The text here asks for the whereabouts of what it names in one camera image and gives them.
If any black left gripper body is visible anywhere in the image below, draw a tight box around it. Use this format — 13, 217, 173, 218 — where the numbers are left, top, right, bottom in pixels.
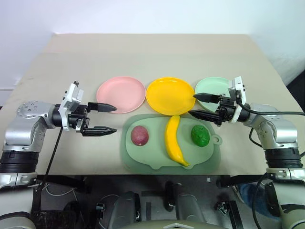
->
68, 104, 92, 137

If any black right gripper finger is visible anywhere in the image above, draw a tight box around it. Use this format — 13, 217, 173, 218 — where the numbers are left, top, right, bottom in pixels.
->
188, 109, 221, 125
193, 92, 221, 104

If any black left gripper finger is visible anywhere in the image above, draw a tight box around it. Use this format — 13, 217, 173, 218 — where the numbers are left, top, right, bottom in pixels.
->
87, 102, 118, 113
81, 126, 118, 137

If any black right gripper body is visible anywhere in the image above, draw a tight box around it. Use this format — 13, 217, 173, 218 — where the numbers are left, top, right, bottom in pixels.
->
214, 94, 239, 126

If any light green round plate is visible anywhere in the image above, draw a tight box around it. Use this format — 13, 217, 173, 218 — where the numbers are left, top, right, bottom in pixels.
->
194, 76, 235, 113

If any pink round plate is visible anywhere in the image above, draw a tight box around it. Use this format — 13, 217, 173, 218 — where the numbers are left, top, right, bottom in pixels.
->
96, 76, 147, 115

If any yellow round plate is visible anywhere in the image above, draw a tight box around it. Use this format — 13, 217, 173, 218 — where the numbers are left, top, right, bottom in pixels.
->
145, 76, 197, 116

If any dark red passion fruit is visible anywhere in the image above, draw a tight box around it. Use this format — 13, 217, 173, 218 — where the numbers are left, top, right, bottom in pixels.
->
130, 125, 150, 146

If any green avocado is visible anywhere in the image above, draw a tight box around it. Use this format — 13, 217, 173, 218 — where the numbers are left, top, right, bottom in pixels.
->
190, 125, 211, 147

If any yellow banana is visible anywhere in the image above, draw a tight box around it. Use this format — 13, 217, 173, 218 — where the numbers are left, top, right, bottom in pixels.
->
164, 114, 191, 167

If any green silicone tray mat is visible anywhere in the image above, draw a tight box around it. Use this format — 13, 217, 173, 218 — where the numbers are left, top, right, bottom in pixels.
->
119, 113, 225, 171

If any dark grey rounded robot leg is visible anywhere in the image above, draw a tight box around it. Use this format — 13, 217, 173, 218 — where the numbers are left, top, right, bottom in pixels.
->
176, 190, 206, 225
111, 190, 142, 226

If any black speckled floor box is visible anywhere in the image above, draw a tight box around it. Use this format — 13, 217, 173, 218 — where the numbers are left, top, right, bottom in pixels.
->
31, 209, 77, 229

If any grey robot torso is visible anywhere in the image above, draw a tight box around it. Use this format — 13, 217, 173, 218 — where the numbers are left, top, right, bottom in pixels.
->
127, 219, 216, 229

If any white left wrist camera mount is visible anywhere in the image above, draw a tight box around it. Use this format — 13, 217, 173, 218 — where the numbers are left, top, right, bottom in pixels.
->
58, 80, 85, 132

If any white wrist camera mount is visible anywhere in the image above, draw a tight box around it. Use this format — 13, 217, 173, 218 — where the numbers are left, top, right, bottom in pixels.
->
227, 76, 246, 124
58, 80, 85, 132

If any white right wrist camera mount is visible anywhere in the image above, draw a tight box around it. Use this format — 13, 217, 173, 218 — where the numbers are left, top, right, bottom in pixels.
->
227, 76, 246, 124

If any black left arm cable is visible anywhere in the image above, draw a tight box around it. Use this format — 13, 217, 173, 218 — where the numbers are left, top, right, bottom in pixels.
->
35, 125, 63, 194

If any black table frame bar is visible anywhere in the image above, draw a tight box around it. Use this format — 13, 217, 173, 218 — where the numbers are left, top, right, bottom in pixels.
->
35, 175, 92, 194

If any thin white cable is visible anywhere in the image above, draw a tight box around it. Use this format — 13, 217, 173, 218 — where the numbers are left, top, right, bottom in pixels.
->
44, 183, 80, 204

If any black table frame bracket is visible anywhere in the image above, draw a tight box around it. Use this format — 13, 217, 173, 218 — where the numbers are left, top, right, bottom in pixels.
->
215, 175, 268, 189

